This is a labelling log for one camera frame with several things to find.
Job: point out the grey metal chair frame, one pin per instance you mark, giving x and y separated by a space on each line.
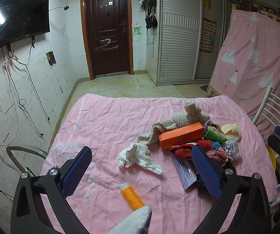
19 154

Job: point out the cream knit scarf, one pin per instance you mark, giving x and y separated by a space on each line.
193 114

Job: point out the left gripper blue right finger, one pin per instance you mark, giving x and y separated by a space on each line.
206 169

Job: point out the pink tree-print curtain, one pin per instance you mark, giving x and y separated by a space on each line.
249 62

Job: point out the white printed wrapper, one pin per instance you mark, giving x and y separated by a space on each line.
231 148

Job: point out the wall mounted black television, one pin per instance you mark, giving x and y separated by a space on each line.
22 18

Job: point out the orange cardboard box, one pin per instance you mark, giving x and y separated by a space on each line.
181 135

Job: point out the red knit sock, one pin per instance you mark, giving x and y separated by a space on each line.
184 151

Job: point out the yellow trash bucket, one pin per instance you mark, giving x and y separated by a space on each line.
272 156

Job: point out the white louvered wardrobe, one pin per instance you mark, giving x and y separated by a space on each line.
173 55

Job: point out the white knit gloved left hand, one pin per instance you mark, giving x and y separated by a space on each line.
137 222

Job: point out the blue knit sock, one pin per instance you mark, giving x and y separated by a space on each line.
215 145

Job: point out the dark brown door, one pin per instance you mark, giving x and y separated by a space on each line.
107 36

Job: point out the pink bed sheet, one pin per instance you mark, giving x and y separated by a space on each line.
107 126

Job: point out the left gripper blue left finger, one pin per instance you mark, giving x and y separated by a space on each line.
73 170

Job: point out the dark wall sticker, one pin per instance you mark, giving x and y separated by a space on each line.
51 58

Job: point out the colourful wall poster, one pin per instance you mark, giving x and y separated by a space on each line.
208 35

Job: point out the hanging black bags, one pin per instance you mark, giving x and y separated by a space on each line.
149 7

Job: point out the white tissue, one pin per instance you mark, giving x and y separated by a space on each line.
139 154

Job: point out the orange thread spool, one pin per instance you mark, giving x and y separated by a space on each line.
131 196

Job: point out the white metal chair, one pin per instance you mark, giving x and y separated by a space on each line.
269 109

